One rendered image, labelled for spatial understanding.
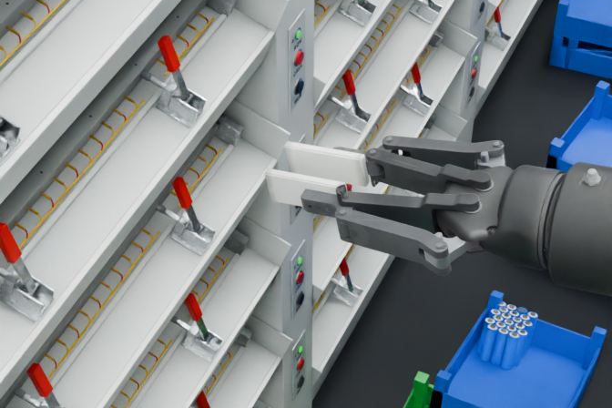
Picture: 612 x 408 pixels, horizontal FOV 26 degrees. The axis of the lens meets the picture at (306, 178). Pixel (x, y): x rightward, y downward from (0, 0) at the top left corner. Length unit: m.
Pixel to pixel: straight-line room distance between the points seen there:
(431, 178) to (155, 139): 0.35
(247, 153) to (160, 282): 0.21
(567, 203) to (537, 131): 1.74
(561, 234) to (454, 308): 1.41
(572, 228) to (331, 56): 0.77
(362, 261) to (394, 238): 1.18
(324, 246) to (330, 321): 0.19
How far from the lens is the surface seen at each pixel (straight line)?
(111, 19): 1.12
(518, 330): 2.22
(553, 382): 2.23
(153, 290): 1.40
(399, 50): 1.97
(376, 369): 2.26
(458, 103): 2.35
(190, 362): 1.57
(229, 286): 1.64
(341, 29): 1.70
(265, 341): 1.81
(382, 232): 0.99
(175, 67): 1.27
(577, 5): 2.87
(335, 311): 2.10
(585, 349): 2.29
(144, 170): 1.26
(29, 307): 1.15
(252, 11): 1.41
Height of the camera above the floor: 1.81
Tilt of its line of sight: 45 degrees down
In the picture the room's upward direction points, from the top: straight up
